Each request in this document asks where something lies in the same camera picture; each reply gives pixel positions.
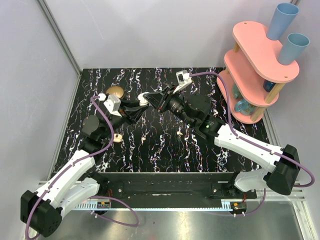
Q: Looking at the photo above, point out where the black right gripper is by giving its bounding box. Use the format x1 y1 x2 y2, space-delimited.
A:
143 83 195 127

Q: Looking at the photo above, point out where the white earbud charging case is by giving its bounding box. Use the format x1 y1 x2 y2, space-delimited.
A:
137 92 149 106

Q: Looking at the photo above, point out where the cream earbud charging case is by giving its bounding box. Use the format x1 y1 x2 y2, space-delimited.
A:
113 133 123 143

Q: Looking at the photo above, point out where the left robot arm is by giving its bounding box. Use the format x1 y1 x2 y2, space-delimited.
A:
20 94 148 240

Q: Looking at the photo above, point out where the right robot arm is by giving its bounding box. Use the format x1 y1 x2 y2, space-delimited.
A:
138 87 300 199

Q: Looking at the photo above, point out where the gold patterned ceramic bowl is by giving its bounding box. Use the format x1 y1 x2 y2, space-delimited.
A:
105 85 125 99

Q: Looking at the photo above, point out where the green ceramic mug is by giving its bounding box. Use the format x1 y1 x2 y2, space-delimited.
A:
231 83 243 100

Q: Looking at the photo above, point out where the blue patterned mug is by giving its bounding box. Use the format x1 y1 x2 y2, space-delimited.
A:
234 99 257 116

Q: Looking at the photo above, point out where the pink three-tier shelf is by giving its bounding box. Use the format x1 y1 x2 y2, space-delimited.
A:
217 21 300 124

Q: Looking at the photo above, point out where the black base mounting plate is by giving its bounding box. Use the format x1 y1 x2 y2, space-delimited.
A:
101 172 257 211

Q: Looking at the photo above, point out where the dark blue object on shelf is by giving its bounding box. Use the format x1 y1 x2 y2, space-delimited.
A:
263 79 275 93

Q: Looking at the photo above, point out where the blue cup front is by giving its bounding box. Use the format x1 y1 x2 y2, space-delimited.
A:
277 33 310 66

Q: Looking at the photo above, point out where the blue cup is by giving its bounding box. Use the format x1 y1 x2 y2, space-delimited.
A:
266 2 300 41
277 33 310 66

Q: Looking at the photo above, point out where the blue cup rear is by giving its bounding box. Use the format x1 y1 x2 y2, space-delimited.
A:
266 2 300 41

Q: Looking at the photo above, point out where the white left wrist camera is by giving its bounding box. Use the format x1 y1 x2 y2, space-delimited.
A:
103 94 121 114

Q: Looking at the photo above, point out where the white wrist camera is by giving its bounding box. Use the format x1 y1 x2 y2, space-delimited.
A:
173 70 193 94
103 94 121 114

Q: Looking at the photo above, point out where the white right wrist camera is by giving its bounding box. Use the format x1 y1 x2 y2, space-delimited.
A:
173 70 193 94

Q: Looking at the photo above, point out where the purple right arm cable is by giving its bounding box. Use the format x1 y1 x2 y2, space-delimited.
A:
188 71 316 217

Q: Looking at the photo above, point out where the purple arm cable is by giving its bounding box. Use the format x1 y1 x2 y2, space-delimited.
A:
188 71 316 217
24 96 140 240

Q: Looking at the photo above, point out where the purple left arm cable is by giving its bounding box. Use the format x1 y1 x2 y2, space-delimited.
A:
24 96 140 240

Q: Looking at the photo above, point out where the aluminium frame rail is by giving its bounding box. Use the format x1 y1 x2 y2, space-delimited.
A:
36 0 82 76

